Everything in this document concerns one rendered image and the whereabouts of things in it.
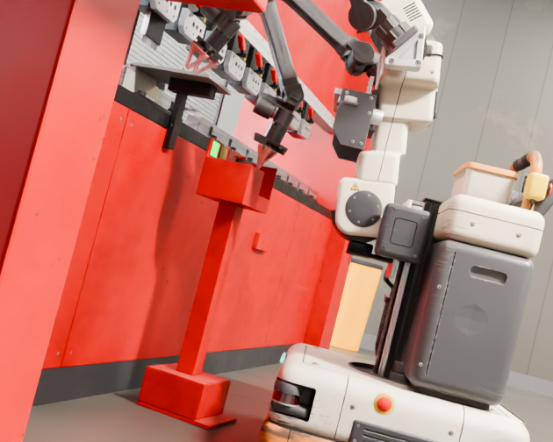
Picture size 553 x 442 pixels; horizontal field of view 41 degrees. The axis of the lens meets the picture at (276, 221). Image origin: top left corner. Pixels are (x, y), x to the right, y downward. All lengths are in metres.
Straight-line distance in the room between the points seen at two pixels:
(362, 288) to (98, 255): 3.71
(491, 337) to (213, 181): 0.92
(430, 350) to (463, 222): 0.34
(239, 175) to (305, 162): 2.22
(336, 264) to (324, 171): 0.56
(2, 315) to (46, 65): 0.13
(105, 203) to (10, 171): 1.67
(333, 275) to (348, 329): 1.40
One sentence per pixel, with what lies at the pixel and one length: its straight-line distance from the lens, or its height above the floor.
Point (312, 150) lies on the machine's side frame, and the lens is 4.41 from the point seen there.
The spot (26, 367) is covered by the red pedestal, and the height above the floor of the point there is 0.43.
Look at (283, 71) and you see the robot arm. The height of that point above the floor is 1.11.
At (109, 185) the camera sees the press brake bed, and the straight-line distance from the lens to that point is 2.07.
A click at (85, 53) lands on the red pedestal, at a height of 0.61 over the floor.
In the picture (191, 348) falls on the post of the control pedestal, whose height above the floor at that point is 0.20.
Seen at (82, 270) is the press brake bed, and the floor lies 0.37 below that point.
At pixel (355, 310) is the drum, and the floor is 0.31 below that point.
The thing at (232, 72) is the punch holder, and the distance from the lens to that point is 2.89.
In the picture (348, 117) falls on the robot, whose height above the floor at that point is 0.96.
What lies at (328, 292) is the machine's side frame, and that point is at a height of 0.42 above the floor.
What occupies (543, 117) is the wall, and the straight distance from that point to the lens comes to 6.59.
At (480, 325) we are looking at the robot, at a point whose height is 0.49.
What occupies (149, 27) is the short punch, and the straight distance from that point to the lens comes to 2.40.
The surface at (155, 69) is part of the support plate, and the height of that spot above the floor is 0.99.
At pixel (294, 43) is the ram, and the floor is 1.51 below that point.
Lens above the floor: 0.52
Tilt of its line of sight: 3 degrees up
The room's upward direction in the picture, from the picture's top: 14 degrees clockwise
